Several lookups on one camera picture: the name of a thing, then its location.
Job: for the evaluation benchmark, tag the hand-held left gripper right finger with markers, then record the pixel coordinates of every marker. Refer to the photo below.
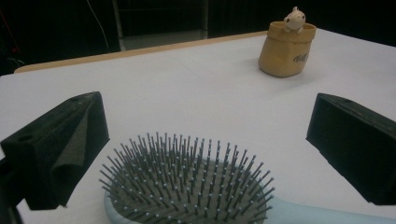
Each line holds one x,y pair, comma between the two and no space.
358,149

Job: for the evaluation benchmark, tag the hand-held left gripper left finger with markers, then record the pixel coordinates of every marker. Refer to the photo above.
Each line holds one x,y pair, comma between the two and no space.
46,149

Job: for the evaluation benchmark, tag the white table mat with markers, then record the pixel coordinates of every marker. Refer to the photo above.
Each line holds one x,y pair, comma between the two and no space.
202,93

